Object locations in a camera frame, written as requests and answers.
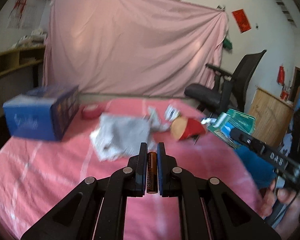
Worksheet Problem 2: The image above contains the green teal paper box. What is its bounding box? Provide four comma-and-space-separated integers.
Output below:
207, 109, 256, 149

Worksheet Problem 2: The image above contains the brown AA battery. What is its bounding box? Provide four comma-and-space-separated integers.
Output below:
147, 152, 158, 194

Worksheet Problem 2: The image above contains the person right hand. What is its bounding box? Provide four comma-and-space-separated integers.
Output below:
259, 180, 300, 235

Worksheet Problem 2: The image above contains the blue plastic stool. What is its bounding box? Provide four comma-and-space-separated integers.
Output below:
235, 146, 276, 189

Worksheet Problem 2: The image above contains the wooden cabinet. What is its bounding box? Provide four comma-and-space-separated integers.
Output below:
249, 87, 294, 147

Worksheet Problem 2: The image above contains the crumpled grey tissue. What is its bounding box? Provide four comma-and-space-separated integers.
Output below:
90, 107, 170, 161

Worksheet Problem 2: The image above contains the red snack cone wrapper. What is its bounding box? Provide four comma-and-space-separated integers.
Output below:
170, 116, 207, 141

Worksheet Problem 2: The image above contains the red hanging lantern decoration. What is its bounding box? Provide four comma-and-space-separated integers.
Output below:
277, 65, 285, 86

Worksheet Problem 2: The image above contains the black office chair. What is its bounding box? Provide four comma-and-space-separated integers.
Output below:
184, 50, 267, 115

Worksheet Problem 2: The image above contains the pink tape roll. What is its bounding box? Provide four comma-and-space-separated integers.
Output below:
81, 104, 105, 120

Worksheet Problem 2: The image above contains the small white crumpled wrapper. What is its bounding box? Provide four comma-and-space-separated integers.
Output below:
164, 105, 181, 122

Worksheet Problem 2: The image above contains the blue cardboard box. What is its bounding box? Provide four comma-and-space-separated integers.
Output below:
2, 85, 79, 141

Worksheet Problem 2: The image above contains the green hanging item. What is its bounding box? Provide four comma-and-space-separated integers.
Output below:
223, 36, 233, 51

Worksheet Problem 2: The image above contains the large pink hanging sheet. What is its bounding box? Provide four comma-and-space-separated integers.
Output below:
43, 0, 228, 97

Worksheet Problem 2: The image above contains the red paper wall poster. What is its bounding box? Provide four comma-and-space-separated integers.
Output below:
232, 9, 251, 33

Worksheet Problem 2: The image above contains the wooden wall shelf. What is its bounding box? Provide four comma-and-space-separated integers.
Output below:
0, 45, 45, 79

